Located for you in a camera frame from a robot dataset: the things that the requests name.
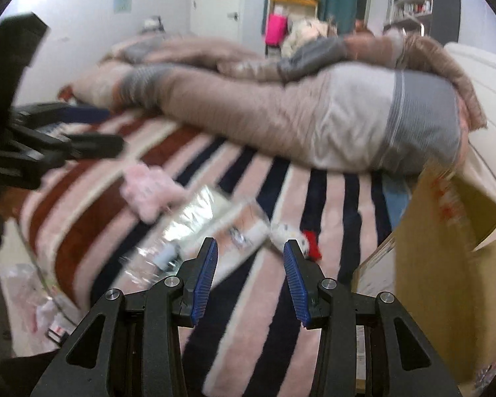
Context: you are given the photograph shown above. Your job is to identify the cardboard box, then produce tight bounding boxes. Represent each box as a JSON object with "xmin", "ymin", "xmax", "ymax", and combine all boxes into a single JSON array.
[{"xmin": 351, "ymin": 161, "xmax": 496, "ymax": 385}]

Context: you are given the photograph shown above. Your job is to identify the pink fluffy plush toy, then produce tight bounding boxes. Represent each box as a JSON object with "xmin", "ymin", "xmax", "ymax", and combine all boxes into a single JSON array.
[{"xmin": 120, "ymin": 164, "xmax": 186, "ymax": 222}]

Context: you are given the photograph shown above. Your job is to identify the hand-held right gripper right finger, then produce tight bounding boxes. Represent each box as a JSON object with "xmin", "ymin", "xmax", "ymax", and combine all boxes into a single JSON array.
[{"xmin": 283, "ymin": 239, "xmax": 464, "ymax": 397}]

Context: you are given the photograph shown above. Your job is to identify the bright pink bag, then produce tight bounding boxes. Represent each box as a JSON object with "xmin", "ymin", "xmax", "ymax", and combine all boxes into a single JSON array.
[{"xmin": 265, "ymin": 13, "xmax": 287, "ymax": 47}]

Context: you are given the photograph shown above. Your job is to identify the yellow wooden shelf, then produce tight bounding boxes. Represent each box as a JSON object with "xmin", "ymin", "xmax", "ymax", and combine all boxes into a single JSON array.
[{"xmin": 269, "ymin": 0, "xmax": 319, "ymax": 19}]

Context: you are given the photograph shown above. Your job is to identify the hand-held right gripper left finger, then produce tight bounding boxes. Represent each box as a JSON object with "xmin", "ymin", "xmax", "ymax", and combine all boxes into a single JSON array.
[{"xmin": 30, "ymin": 237, "xmax": 219, "ymax": 397}]

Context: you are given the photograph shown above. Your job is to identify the striped fleece blanket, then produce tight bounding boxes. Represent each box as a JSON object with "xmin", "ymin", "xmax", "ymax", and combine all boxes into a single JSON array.
[{"xmin": 18, "ymin": 110, "xmax": 412, "ymax": 397}]

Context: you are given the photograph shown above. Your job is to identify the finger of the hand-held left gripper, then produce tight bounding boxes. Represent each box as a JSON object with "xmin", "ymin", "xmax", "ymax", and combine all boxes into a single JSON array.
[
  {"xmin": 15, "ymin": 103, "xmax": 110, "ymax": 127},
  {"xmin": 37, "ymin": 132, "xmax": 125, "ymax": 162}
]

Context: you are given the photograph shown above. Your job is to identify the plastic bags on floor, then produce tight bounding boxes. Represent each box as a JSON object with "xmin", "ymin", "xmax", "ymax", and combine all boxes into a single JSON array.
[{"xmin": 0, "ymin": 262, "xmax": 73, "ymax": 346}]

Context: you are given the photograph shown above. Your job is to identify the beige and grey comforter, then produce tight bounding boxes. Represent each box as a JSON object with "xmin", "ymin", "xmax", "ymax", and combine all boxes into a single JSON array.
[{"xmin": 60, "ymin": 33, "xmax": 486, "ymax": 176}]

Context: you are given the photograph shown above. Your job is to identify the clear plastic bag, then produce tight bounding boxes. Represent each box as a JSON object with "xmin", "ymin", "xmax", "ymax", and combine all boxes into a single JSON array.
[{"xmin": 122, "ymin": 185, "xmax": 271, "ymax": 288}]

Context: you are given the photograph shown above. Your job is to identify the white door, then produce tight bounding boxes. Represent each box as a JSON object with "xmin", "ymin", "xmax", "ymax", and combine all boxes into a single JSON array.
[{"xmin": 190, "ymin": 0, "xmax": 249, "ymax": 44}]

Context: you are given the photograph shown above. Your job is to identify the white and red plush toy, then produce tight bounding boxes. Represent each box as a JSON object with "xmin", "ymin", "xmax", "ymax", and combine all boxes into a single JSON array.
[{"xmin": 269, "ymin": 222, "xmax": 323, "ymax": 262}]

